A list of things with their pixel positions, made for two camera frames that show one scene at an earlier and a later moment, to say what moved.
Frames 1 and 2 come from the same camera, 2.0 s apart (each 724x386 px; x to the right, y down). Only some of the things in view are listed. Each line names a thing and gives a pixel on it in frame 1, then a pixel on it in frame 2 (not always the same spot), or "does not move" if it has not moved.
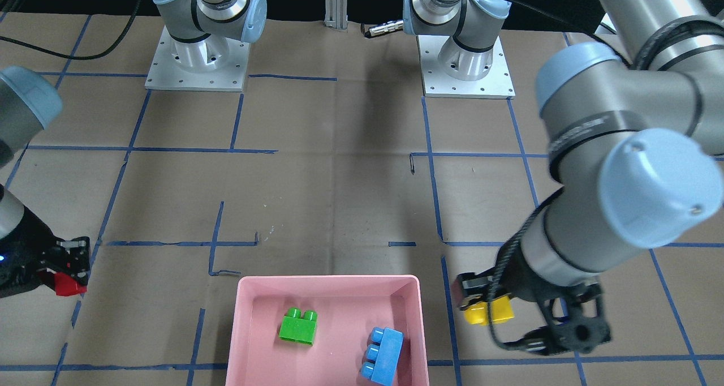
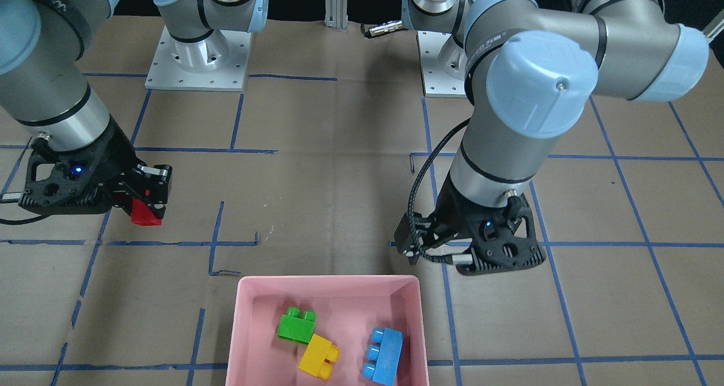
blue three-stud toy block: (382, 355) does not move
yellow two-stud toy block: (501, 311) -> (319, 357)
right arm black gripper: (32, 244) -> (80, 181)
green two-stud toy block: (298, 328) does not move
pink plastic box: (347, 308) does not move
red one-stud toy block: (65, 285) -> (141, 215)
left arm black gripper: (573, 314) -> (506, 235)
